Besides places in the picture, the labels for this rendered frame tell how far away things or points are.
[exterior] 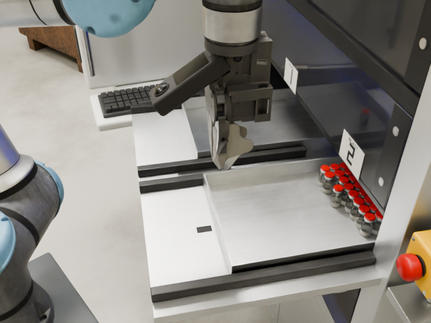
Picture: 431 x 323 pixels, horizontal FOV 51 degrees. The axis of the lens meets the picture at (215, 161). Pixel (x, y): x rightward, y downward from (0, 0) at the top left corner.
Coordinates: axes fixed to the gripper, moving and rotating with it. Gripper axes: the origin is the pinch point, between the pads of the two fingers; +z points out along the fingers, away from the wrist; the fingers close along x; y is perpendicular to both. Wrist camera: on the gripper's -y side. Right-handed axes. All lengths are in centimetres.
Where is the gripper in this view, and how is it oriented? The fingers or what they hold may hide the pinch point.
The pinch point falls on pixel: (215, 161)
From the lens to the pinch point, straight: 69.7
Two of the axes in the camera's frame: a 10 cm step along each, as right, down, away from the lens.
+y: 9.8, -1.2, 1.6
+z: 0.0, 8.0, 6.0
